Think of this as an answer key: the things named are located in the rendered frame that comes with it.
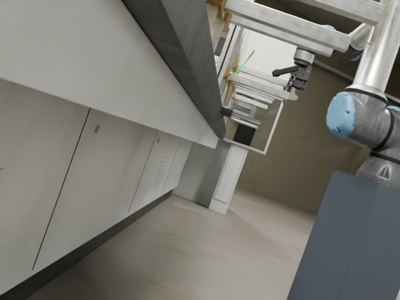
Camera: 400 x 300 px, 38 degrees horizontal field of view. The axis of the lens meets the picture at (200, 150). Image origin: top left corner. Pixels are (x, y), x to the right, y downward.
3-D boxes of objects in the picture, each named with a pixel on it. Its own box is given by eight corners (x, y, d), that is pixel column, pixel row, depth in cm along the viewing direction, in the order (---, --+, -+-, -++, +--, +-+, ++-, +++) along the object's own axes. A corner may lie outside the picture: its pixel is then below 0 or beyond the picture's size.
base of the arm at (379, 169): (382, 187, 222) (391, 162, 221) (419, 198, 204) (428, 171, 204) (344, 172, 213) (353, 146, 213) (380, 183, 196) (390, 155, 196)
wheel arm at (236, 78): (286, 102, 244) (290, 92, 244) (287, 101, 241) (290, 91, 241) (188, 67, 247) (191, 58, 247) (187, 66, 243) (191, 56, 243)
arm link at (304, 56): (296, 47, 263) (294, 52, 273) (293, 58, 263) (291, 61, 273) (316, 54, 263) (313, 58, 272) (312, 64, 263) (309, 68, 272)
